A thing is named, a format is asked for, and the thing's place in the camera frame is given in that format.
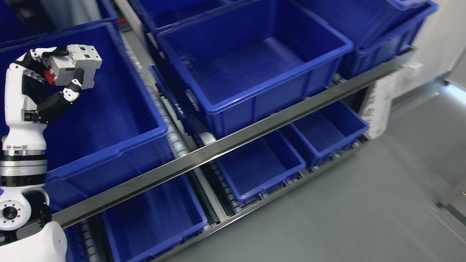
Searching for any large blue bin left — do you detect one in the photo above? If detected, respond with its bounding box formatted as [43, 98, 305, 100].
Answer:
[0, 22, 174, 212]

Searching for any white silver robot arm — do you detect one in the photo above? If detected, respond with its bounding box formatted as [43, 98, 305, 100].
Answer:
[1, 150, 68, 262]

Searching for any large blue bin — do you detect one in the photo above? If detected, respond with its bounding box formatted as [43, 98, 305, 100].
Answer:
[0, 22, 174, 212]
[156, 0, 354, 139]

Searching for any white red circuit breaker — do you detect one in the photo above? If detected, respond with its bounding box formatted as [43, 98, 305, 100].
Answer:
[42, 44, 102, 89]

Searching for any blue bin lower centre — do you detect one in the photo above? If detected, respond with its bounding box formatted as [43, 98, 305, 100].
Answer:
[215, 131, 305, 207]

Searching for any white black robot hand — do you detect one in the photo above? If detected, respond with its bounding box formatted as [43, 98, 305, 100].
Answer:
[2, 47, 84, 151]

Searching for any blue bin lower right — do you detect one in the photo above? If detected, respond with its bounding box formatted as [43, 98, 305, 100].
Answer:
[280, 101, 369, 168]

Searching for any blue bin lower left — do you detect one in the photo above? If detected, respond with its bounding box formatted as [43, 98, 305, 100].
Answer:
[66, 174, 208, 262]

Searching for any large blue bin centre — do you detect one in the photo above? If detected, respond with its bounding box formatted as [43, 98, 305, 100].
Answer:
[156, 0, 354, 139]

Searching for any blue bin top left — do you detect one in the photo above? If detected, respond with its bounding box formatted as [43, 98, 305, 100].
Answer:
[0, 0, 119, 48]

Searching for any white roller track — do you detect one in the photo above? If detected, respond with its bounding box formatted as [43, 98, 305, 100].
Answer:
[122, 31, 243, 223]

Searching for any metal shelf rail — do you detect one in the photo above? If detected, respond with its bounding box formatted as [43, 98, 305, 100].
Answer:
[52, 46, 417, 228]

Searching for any blue bin top right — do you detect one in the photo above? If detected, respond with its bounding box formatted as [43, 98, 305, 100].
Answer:
[301, 0, 438, 79]

